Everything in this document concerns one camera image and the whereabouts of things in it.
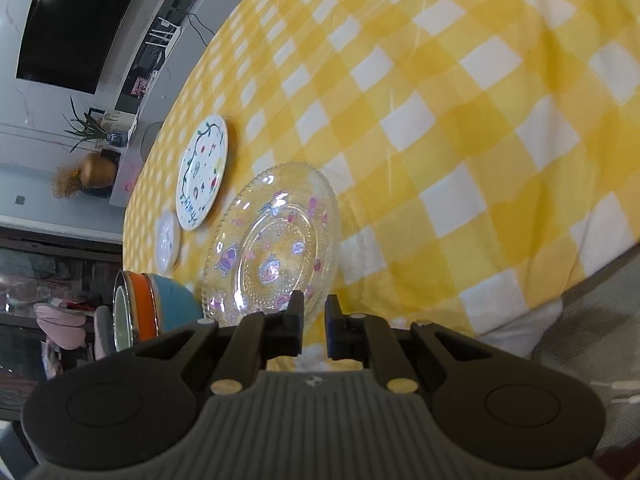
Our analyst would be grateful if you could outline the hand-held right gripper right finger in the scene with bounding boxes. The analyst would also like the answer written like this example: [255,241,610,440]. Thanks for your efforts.
[325,295,506,393]

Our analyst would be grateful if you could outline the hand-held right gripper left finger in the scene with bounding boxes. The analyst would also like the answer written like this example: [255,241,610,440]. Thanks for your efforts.
[132,291,304,395]

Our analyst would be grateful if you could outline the clear glass plate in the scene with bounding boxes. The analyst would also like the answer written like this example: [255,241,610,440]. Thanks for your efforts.
[201,161,342,328]

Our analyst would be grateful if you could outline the blue steel bowl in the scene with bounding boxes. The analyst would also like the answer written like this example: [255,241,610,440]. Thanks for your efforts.
[145,272,205,337]

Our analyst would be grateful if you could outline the orange steel bowl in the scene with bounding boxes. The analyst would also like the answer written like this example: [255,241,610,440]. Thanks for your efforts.
[127,271,162,343]

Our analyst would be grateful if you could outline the small white patterned plate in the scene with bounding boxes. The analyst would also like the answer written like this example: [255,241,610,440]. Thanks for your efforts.
[156,210,180,271]

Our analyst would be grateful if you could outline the green ceramic bowl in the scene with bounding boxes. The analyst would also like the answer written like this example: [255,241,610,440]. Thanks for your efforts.
[113,271,133,353]

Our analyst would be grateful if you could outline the large white painted plate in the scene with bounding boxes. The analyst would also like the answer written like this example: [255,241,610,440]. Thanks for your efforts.
[176,115,229,232]

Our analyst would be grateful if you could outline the white marble television console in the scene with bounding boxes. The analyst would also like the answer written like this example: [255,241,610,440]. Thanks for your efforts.
[107,0,281,208]

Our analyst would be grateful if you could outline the grey round chair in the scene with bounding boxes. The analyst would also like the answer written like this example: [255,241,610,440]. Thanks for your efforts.
[141,122,162,161]

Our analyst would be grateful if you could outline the gold vase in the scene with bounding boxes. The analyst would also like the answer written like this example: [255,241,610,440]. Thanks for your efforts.
[82,152,120,190]

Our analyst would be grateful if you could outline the yellow checked tablecloth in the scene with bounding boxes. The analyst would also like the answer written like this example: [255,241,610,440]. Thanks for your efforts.
[122,0,640,356]

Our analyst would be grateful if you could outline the green plant in blue vase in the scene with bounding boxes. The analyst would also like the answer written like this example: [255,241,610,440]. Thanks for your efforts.
[64,96,128,153]

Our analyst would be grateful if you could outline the dried yellow flowers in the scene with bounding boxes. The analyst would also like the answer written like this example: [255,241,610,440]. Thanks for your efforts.
[52,166,85,202]

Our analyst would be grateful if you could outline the white router with antennas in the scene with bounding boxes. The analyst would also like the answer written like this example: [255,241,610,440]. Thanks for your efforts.
[149,16,177,43]

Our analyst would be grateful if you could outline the black cable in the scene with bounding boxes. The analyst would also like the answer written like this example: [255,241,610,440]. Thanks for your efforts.
[186,10,217,37]

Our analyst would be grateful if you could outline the black wall television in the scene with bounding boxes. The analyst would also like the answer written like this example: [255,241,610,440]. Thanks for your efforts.
[16,0,161,95]

